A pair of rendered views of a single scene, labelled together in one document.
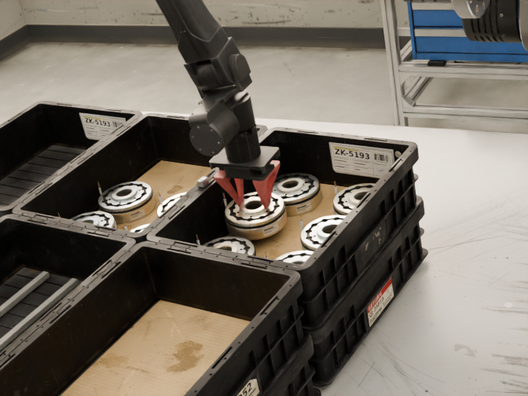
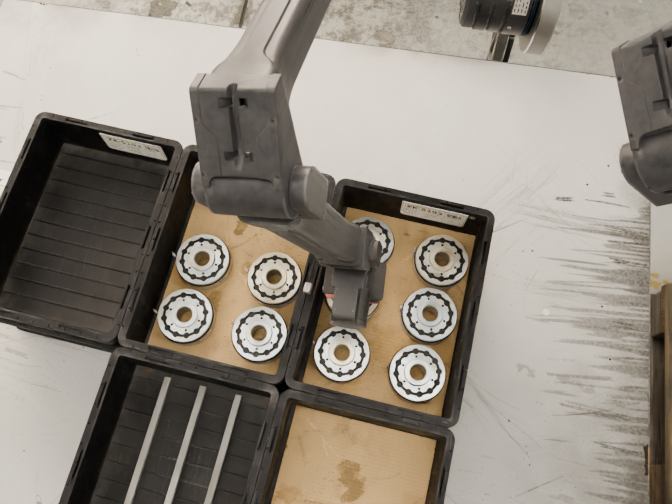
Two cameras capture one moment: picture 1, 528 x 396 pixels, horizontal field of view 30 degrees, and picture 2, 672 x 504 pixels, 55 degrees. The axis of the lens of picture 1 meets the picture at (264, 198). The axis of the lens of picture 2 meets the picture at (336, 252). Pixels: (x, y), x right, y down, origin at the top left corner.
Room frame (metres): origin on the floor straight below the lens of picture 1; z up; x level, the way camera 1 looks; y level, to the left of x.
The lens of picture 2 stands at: (1.18, 0.16, 2.05)
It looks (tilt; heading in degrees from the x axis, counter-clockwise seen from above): 72 degrees down; 337
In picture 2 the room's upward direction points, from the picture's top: 1 degrees counter-clockwise
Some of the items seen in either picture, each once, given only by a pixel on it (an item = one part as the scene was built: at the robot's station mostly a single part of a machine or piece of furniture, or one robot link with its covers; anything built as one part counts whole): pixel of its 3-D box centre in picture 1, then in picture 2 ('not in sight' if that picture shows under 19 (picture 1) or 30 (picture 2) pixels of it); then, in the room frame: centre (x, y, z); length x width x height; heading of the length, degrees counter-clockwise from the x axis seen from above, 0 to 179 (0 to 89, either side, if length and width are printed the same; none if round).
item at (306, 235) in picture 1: (331, 232); (429, 314); (1.36, -0.10, 0.86); 0.10 x 0.10 x 0.01
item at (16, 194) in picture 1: (34, 177); (86, 231); (1.77, 0.44, 0.87); 0.40 x 0.30 x 0.11; 143
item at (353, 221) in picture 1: (287, 195); (393, 296); (1.41, -0.04, 0.92); 0.40 x 0.30 x 0.02; 143
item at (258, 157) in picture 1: (241, 144); (355, 274); (1.45, 0.02, 1.00); 0.10 x 0.07 x 0.07; 59
